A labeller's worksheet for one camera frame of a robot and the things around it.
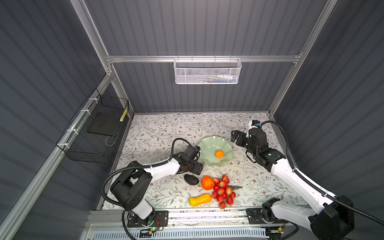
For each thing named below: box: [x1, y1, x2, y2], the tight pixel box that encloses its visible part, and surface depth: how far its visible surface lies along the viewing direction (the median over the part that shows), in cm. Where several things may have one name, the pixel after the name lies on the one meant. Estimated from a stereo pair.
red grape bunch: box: [211, 174, 243, 210], surface depth 79 cm
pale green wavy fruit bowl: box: [198, 135, 233, 167], surface depth 99 cm
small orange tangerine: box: [215, 150, 224, 159], surface depth 95 cm
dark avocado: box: [184, 174, 199, 186], surface depth 84 cm
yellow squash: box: [189, 193, 212, 207], surface depth 78 cm
